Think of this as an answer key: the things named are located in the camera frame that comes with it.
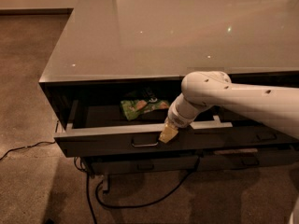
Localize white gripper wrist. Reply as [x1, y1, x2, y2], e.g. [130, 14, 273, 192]
[159, 93, 210, 144]

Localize drawer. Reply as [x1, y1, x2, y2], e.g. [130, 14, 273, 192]
[92, 155, 198, 175]
[198, 147, 299, 171]
[55, 100, 232, 157]
[229, 126, 298, 146]

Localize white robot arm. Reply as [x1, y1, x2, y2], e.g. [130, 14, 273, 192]
[160, 72, 298, 224]

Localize grey cabinet with glossy top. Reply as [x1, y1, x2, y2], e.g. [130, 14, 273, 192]
[39, 0, 299, 174]

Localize green snack bag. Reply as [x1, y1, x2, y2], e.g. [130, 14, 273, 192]
[121, 90, 170, 121]

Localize cabinet metal leg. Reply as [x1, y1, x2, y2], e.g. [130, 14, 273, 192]
[102, 175, 110, 193]

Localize thick black floor cable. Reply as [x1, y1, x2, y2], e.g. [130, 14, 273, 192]
[73, 156, 194, 224]

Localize thin black floor cable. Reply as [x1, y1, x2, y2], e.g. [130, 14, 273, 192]
[0, 140, 57, 161]

